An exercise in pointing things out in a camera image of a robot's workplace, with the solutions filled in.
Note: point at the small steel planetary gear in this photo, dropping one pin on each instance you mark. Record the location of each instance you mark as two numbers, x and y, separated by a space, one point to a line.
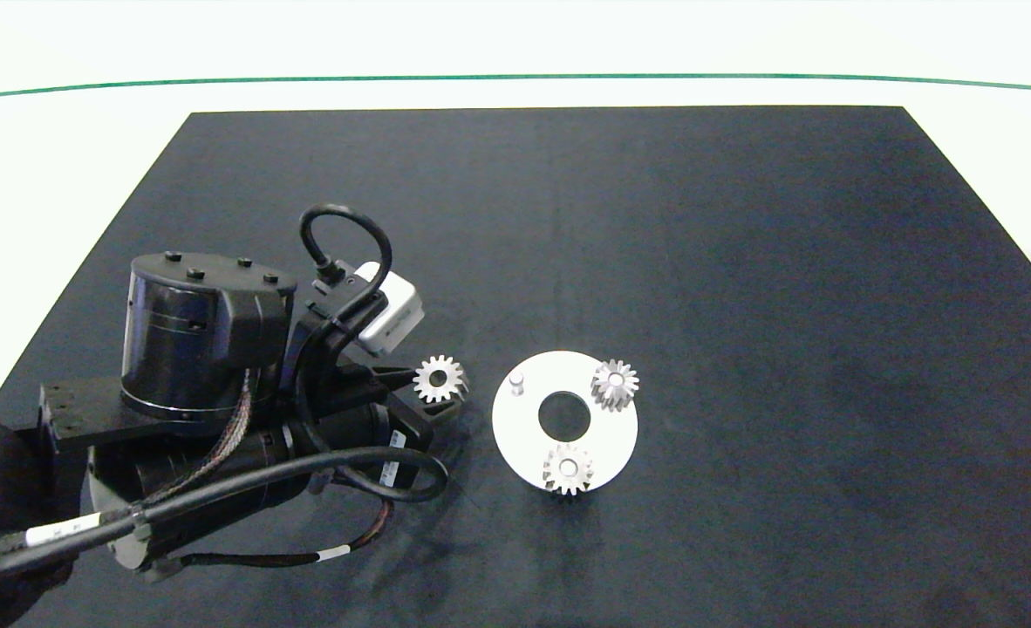
604 383
556 472
429 381

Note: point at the round white carrier plate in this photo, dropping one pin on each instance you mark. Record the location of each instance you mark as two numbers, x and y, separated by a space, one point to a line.
515 427

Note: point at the green tape line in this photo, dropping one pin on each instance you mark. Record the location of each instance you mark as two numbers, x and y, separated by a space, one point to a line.
515 77

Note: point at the dark table mat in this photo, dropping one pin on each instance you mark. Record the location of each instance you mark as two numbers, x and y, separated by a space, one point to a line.
742 262

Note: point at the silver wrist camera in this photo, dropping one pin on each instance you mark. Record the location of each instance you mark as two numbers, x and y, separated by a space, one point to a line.
393 314

